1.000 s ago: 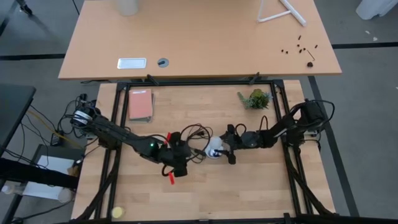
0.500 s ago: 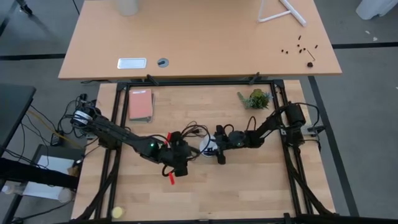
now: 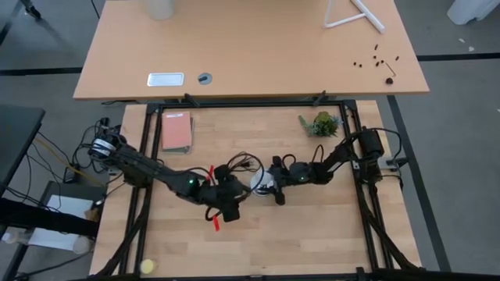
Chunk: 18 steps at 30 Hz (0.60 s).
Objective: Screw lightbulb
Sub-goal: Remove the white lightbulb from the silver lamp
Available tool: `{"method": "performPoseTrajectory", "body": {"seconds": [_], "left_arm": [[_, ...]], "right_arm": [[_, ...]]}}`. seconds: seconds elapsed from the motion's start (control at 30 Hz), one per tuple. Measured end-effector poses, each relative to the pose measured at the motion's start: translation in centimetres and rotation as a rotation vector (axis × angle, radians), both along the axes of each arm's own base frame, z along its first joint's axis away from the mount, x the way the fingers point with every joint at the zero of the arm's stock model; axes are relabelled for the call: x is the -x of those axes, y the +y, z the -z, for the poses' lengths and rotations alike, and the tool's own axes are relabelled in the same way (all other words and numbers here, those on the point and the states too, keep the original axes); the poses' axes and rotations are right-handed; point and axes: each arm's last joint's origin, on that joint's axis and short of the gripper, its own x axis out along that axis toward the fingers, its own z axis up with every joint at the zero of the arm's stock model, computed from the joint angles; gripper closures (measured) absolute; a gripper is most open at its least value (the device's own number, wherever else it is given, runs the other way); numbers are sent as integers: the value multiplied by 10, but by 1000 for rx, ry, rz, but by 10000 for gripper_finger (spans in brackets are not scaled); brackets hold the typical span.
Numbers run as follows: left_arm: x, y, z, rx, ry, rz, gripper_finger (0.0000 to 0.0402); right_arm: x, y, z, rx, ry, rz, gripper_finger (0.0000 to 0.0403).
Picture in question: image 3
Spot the black aluminium table frame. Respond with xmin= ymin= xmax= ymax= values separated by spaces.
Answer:
xmin=93 ymin=98 xmax=425 ymax=281

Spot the black side desk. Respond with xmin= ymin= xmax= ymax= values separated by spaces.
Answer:
xmin=0 ymin=104 xmax=46 ymax=196

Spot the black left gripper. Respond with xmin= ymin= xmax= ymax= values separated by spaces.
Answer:
xmin=201 ymin=165 xmax=253 ymax=214

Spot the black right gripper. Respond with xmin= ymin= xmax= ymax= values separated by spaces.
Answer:
xmin=271 ymin=155 xmax=300 ymax=207

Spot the potted succulent plant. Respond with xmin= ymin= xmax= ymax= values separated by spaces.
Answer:
xmin=297 ymin=110 xmax=344 ymax=139

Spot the white rectangular tray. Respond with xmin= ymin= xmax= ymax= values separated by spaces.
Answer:
xmin=146 ymin=72 xmax=185 ymax=88

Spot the clear plastic cup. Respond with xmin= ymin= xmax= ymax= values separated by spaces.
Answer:
xmin=71 ymin=235 xmax=94 ymax=255

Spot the black stand leg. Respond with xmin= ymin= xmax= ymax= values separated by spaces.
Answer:
xmin=18 ymin=0 xmax=42 ymax=21

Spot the black power adapter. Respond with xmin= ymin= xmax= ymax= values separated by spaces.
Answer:
xmin=62 ymin=165 xmax=78 ymax=185

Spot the clear plastic bottle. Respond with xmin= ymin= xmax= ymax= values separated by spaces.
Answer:
xmin=0 ymin=227 xmax=30 ymax=246

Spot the wooden desk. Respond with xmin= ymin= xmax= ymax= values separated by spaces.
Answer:
xmin=72 ymin=0 xmax=430 ymax=101

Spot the white cloth object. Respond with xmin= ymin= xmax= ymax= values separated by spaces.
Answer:
xmin=446 ymin=0 xmax=500 ymax=26

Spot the yellow floor cable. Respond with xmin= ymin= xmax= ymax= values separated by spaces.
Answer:
xmin=34 ymin=136 xmax=103 ymax=185

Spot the black beam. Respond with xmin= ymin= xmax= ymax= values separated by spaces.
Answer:
xmin=0 ymin=197 xmax=99 ymax=238

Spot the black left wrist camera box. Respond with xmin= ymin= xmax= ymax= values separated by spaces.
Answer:
xmin=221 ymin=208 xmax=242 ymax=223

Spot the white cylinder container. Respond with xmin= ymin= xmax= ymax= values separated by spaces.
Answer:
xmin=145 ymin=0 xmax=177 ymax=22

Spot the white stand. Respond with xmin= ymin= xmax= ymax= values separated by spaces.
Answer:
xmin=322 ymin=0 xmax=387 ymax=34

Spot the black floor cable bundle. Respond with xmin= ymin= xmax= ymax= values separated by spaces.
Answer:
xmin=70 ymin=116 xmax=123 ymax=184

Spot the pink notebook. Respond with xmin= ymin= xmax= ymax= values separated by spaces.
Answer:
xmin=160 ymin=110 xmax=194 ymax=151

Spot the white box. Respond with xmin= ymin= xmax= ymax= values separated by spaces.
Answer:
xmin=27 ymin=194 xmax=99 ymax=251

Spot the yellow round object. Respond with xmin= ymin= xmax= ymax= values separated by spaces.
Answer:
xmin=139 ymin=258 xmax=158 ymax=276

